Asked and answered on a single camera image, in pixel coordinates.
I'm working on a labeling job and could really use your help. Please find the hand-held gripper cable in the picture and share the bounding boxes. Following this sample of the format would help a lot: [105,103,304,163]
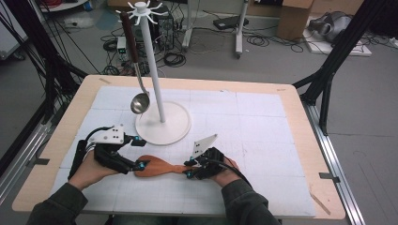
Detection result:
[68,126,115,181]
[206,158,253,189]

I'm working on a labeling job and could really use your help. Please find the cardboard box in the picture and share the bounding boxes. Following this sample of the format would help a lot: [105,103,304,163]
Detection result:
[276,0,314,41]

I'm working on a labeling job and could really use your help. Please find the person's left hand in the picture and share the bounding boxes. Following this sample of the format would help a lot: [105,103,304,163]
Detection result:
[68,151,120,191]

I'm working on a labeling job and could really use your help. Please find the steel ladle with wooden handle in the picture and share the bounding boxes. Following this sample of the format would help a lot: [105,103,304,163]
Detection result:
[119,11,151,115]

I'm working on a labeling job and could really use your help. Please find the grey bag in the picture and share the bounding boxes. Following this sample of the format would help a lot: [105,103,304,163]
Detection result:
[308,11,353,43]

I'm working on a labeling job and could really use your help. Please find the left hand-held gripper cable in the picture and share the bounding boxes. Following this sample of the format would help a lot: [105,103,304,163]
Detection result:
[68,126,115,181]

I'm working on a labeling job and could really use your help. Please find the right hand-held gripper cable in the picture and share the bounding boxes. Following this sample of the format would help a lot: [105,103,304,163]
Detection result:
[206,158,253,189]

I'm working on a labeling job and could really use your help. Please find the person's right hand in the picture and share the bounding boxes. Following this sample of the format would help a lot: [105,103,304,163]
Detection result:
[210,157,240,188]

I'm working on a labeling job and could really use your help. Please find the aluminium rail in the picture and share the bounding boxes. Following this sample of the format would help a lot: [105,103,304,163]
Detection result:
[301,102,366,225]
[0,121,53,204]

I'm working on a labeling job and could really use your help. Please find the tangled black floor cables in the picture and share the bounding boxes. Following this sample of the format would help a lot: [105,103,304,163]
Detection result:
[246,31,305,54]

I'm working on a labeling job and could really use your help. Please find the wooden rice spatula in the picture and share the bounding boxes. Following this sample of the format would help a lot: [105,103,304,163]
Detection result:
[134,154,195,178]

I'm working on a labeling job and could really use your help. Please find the white floor board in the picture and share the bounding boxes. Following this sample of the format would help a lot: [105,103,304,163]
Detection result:
[303,29,373,57]

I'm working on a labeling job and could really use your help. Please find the white grid mat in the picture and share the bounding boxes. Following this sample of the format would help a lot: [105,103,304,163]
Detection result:
[50,85,317,218]

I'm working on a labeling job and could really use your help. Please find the white utensil rack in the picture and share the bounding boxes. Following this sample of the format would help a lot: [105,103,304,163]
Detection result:
[115,0,192,146]

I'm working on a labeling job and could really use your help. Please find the black computer tower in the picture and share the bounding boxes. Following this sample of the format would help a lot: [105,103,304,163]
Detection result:
[149,12,175,52]

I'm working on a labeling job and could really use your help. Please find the small white power supply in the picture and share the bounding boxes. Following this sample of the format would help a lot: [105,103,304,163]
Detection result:
[116,36,130,62]

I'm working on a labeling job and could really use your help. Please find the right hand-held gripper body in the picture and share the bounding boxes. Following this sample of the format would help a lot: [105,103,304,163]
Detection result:
[191,133,227,181]

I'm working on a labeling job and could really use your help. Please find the white metal stand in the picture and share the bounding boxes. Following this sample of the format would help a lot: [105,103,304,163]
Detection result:
[235,0,251,59]
[182,0,197,52]

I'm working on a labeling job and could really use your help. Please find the white round table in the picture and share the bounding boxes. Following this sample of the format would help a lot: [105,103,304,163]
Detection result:
[38,0,89,13]

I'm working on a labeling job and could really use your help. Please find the flat black case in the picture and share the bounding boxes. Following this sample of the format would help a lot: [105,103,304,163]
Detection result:
[213,15,250,31]

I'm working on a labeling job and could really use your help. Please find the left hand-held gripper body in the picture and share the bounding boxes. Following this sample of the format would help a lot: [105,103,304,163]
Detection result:
[89,125,139,175]

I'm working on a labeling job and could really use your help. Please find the black metal frame with cables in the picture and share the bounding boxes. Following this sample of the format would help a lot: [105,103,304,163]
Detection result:
[0,0,89,124]

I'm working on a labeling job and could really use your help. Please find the white cabinet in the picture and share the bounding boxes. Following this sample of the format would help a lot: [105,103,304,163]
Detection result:
[0,3,29,61]

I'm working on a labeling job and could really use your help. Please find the coiled black cable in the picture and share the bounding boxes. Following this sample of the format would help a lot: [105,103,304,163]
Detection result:
[163,52,188,68]

